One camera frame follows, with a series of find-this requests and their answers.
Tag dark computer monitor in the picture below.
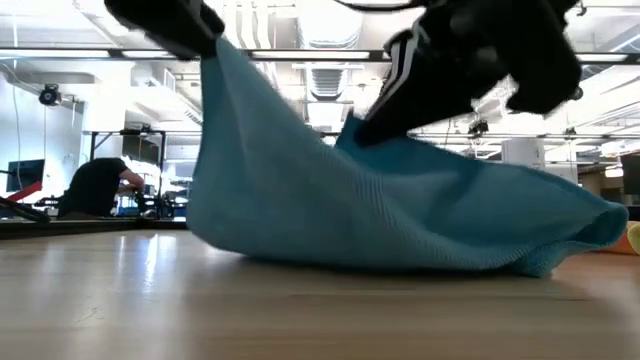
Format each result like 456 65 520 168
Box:
621 153 640 196
6 158 46 194

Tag black angled bar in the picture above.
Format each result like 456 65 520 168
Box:
0 197 51 224

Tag person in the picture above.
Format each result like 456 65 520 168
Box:
57 157 146 220

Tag blue microfiber towel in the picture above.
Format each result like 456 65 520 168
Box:
185 37 630 279

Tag black aluminium table frame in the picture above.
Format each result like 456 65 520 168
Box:
0 218 189 240

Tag silver ventilation duct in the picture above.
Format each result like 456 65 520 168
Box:
295 0 366 101

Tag white pillar with sign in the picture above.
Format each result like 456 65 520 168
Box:
501 138 547 171

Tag black background rig frame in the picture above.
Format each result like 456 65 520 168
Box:
89 128 167 216

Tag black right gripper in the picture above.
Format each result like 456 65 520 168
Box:
352 0 584 149

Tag red angled bar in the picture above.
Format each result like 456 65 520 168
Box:
7 180 45 204

